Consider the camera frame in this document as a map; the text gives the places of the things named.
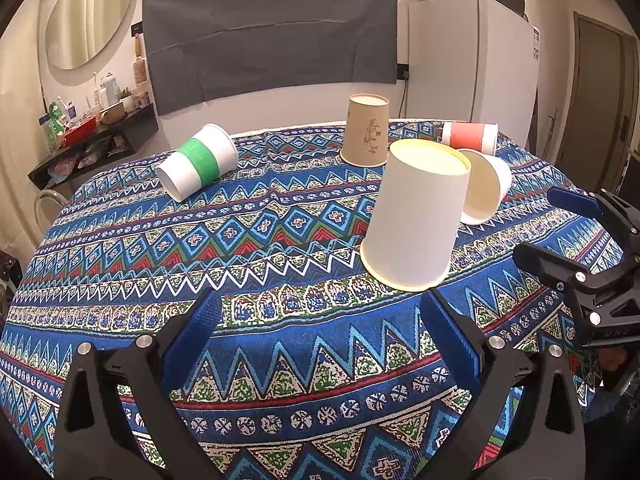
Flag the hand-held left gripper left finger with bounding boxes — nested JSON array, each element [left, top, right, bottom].
[[52, 287, 223, 480]]

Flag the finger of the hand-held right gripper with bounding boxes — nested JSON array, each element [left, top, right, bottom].
[[512, 241, 593, 292], [546, 186, 608, 219]]

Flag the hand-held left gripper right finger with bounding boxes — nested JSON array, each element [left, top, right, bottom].
[[420, 290, 588, 480]]

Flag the small white paper cup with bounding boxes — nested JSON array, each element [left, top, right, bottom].
[[457, 148, 513, 226]]

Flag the red banded white cup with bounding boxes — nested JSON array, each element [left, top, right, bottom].
[[441, 121, 500, 157]]

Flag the large plain white paper cup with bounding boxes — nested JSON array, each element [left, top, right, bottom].
[[360, 139, 472, 293]]

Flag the green banded white cup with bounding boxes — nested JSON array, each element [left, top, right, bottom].
[[155, 123, 240, 204]]

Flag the brown paper cup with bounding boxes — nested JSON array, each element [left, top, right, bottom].
[[340, 93, 390, 168]]

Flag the brown door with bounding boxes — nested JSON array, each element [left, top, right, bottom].
[[570, 11, 640, 197]]

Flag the blue patterned tablecloth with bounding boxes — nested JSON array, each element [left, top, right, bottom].
[[0, 117, 625, 480]]

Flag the white refrigerator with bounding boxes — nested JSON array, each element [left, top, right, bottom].
[[399, 0, 542, 155]]

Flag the metal chair back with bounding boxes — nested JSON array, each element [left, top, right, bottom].
[[33, 188, 67, 247]]

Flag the red basket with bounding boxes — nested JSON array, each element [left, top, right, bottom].
[[60, 115, 99, 149]]

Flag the green packet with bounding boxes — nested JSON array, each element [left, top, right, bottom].
[[43, 101, 64, 152]]

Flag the white bottle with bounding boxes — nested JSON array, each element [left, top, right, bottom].
[[102, 74, 120, 109]]

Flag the wooden hairbrush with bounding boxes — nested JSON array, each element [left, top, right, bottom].
[[132, 34, 150, 87]]

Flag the black wall shelf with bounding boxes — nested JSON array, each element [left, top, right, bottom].
[[27, 105, 160, 192]]

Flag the grey wall cloth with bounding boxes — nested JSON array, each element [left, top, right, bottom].
[[142, 0, 399, 116]]

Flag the oval wall mirror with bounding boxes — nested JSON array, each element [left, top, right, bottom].
[[45, 0, 137, 71]]

